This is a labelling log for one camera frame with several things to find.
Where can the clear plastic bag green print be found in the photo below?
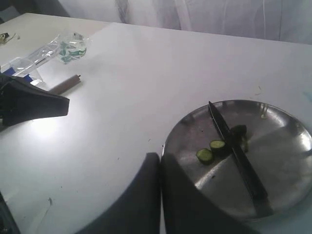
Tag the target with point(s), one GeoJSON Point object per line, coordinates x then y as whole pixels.
{"type": "Point", "coordinates": [66, 47]}

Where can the brown cylindrical stick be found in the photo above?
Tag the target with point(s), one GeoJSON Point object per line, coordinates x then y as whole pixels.
{"type": "Point", "coordinates": [65, 85]}

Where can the clear plastic box blue items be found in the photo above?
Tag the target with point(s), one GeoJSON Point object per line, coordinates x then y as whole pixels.
{"type": "Point", "coordinates": [24, 68]}

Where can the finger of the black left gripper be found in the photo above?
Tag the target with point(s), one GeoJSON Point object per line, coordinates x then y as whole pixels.
{"type": "Point", "coordinates": [21, 101]}

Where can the round steel plate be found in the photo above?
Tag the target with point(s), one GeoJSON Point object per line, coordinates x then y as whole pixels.
{"type": "Point", "coordinates": [250, 159]}

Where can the small yellowish object far table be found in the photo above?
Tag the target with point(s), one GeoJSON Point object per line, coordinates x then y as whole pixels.
{"type": "Point", "coordinates": [6, 37]}

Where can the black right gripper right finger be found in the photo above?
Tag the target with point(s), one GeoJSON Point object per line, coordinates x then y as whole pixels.
{"type": "Point", "coordinates": [187, 210]}

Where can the cut cucumber piece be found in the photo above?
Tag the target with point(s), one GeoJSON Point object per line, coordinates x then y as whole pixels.
{"type": "Point", "coordinates": [205, 156]}

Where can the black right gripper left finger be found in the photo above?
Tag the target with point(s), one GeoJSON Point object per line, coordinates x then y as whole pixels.
{"type": "Point", "coordinates": [137, 210]}

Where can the black kitchen knife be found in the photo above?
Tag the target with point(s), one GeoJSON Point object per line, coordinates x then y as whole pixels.
{"type": "Point", "coordinates": [255, 187]}

